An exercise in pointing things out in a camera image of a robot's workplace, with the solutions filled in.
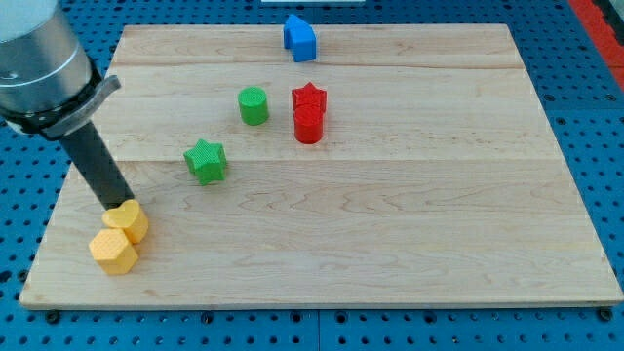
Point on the red strip at edge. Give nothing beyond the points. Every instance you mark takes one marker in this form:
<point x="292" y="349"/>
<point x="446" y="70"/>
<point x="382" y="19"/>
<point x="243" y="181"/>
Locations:
<point x="598" y="19"/>

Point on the blue arch block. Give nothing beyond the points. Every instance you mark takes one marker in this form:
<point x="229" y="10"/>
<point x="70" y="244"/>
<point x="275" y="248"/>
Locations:
<point x="300" y="38"/>

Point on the red star block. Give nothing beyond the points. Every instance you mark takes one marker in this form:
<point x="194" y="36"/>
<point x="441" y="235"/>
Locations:
<point x="309" y="94"/>

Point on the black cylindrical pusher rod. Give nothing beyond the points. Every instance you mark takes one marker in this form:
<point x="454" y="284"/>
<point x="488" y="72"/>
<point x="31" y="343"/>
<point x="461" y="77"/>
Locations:
<point x="94" y="162"/>

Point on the green cylinder block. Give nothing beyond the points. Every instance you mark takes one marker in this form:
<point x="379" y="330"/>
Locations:
<point x="253" y="106"/>

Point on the green star block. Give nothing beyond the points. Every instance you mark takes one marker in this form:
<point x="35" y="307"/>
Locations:
<point x="207" y="161"/>

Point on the yellow hexagon block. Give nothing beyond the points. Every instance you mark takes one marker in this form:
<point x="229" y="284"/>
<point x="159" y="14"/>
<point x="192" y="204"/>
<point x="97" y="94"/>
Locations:
<point x="113" y="251"/>

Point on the red cylinder block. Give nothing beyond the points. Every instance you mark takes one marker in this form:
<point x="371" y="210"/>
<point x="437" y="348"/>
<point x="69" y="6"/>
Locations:
<point x="308" y="124"/>

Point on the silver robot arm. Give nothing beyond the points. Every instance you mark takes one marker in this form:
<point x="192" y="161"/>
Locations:
<point x="51" y="87"/>

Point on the light wooden board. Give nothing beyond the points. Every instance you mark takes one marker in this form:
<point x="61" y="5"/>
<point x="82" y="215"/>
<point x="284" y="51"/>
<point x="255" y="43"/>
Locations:
<point x="438" y="182"/>

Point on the yellow heart block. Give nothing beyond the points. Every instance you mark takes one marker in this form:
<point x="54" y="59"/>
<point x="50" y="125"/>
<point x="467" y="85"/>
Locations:
<point x="130" y="218"/>

